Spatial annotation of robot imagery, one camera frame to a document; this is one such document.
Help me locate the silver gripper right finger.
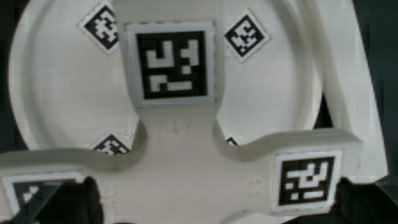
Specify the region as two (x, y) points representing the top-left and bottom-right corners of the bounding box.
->
(282, 177), (398, 224)

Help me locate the white round table top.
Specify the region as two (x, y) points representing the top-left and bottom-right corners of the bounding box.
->
(9, 0), (321, 156)

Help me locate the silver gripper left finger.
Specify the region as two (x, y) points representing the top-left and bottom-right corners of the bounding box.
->
(7, 177), (105, 224)

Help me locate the white right fence block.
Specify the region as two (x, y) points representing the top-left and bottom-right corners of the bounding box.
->
(302, 0), (387, 183)

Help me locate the white cross-shaped table base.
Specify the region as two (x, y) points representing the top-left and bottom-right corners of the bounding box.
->
(0, 21), (364, 224)

